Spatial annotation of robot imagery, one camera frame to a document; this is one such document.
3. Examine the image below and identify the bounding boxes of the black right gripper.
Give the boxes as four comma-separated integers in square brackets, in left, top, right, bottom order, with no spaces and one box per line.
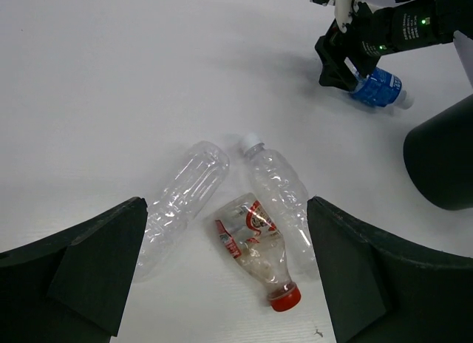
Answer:
[315,4,398,92]

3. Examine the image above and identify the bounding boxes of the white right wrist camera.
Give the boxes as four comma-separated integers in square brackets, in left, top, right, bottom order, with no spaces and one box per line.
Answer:
[310,0,361,33]

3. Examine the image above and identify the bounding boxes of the black cylindrical bin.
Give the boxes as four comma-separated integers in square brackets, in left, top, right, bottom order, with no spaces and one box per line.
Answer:
[403,95,472,211]

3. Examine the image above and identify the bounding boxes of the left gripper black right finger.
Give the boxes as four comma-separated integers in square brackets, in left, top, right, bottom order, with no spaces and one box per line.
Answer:
[307,197,472,342]

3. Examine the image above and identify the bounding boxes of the red-capped red-label bottle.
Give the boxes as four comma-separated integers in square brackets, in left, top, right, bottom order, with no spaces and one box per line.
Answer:
[214,193,302,312]

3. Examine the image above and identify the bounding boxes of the blue-label clear bottle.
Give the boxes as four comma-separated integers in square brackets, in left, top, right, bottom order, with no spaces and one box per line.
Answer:
[349,67,414,109]

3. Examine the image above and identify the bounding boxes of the large clear unlabelled bottle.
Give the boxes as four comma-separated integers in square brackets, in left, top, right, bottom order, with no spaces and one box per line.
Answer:
[133,140,230,282]

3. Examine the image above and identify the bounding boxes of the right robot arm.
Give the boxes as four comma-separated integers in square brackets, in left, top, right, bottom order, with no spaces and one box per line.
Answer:
[311,0,472,92]

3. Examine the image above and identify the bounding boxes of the white-capped clear bottle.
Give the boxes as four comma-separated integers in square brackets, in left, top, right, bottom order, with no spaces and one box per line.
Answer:
[239,134,318,278]

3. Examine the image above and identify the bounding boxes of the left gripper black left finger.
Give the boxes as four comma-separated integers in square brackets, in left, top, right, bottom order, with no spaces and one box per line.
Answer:
[1,197,148,342]

